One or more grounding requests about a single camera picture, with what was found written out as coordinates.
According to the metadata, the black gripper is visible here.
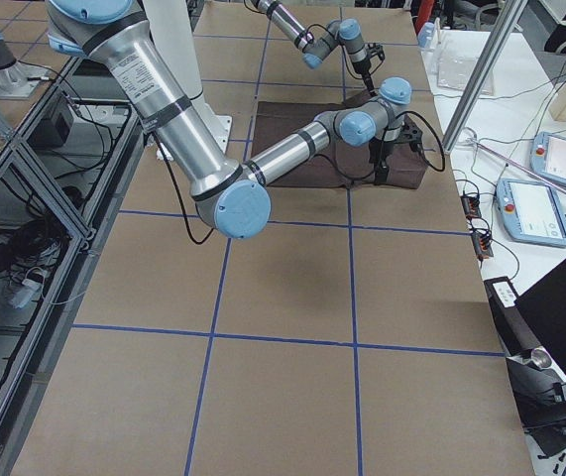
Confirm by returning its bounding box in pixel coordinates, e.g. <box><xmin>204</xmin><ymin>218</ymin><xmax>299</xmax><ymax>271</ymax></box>
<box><xmin>369</xmin><ymin>124</ymin><xmax>422</xmax><ymax>184</ymax></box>
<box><xmin>349</xmin><ymin>43</ymin><xmax>386</xmax><ymax>89</ymax></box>

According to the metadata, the dark brown t-shirt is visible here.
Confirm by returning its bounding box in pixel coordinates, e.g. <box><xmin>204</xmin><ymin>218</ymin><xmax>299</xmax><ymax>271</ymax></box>
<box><xmin>252</xmin><ymin>91</ymin><xmax>427</xmax><ymax>189</ymax></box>

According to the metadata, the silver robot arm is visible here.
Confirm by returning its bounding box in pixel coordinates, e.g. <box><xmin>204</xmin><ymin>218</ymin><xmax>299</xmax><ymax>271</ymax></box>
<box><xmin>244</xmin><ymin>0</ymin><xmax>385</xmax><ymax>96</ymax></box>
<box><xmin>47</xmin><ymin>1</ymin><xmax>412</xmax><ymax>239</ymax></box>

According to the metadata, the clear plastic sheet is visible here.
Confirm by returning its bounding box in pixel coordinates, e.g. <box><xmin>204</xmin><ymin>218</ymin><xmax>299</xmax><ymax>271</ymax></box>
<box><xmin>437</xmin><ymin>55</ymin><xmax>478</xmax><ymax>91</ymax></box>

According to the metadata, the metal rod white stand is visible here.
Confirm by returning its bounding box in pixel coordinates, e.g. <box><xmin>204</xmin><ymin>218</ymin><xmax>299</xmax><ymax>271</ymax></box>
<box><xmin>460</xmin><ymin>127</ymin><xmax>566</xmax><ymax>204</ymax></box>

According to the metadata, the near teach pendant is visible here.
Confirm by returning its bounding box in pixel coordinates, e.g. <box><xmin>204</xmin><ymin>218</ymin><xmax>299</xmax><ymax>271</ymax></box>
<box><xmin>496</xmin><ymin>178</ymin><xmax>566</xmax><ymax>248</ymax></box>

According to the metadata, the teach pendant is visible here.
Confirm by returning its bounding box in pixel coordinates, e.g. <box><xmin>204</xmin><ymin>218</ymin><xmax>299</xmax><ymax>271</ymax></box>
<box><xmin>530</xmin><ymin>132</ymin><xmax>566</xmax><ymax>186</ymax></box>
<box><xmin>496</xmin><ymin>178</ymin><xmax>566</xmax><ymax>248</ymax></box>

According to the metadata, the far teach pendant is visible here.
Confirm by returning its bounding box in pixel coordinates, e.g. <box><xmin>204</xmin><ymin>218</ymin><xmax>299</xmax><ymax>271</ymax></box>
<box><xmin>530</xmin><ymin>132</ymin><xmax>566</xmax><ymax>186</ymax></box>

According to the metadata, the black electronics box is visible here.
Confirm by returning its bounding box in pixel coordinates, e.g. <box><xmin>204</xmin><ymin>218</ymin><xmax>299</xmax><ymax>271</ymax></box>
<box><xmin>484</xmin><ymin>277</ymin><xmax>540</xmax><ymax>356</ymax></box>

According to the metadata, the aluminium frame post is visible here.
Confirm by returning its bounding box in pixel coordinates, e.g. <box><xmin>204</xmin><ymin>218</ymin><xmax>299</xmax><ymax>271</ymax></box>
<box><xmin>442</xmin><ymin>0</ymin><xmax>528</xmax><ymax>152</ymax></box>

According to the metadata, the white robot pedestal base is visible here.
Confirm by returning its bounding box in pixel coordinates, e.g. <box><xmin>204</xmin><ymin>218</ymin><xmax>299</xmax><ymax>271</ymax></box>
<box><xmin>142</xmin><ymin>0</ymin><xmax>232</xmax><ymax>152</ymax></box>

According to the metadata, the aluminium side frame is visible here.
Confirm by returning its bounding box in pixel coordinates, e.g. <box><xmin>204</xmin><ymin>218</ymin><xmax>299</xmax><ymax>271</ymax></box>
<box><xmin>0</xmin><ymin>59</ymin><xmax>142</xmax><ymax>475</ymax></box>

